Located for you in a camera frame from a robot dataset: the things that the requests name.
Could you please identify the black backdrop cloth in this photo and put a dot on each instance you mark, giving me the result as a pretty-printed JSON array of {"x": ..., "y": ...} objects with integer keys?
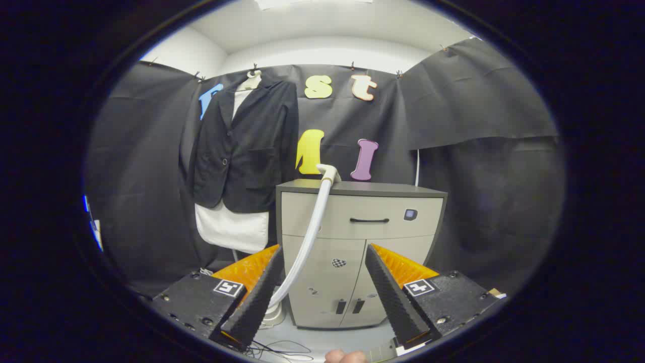
[{"x": 478, "y": 176}]

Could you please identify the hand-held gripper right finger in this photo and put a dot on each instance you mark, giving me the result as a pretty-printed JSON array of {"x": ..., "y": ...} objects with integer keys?
[{"x": 393, "y": 297}]

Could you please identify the white garment steamer base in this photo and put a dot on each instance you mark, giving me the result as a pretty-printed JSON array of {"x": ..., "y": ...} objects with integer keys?
[{"x": 274, "y": 315}]

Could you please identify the grey cabinet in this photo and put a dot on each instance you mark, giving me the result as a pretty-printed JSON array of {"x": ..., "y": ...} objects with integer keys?
[{"x": 403, "y": 242}]

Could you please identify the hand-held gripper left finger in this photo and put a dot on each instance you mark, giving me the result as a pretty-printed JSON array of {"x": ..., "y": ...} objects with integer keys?
[{"x": 259, "y": 297}]

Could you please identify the black suit jacket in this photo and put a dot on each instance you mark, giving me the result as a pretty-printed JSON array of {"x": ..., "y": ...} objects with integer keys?
[{"x": 252, "y": 151}]

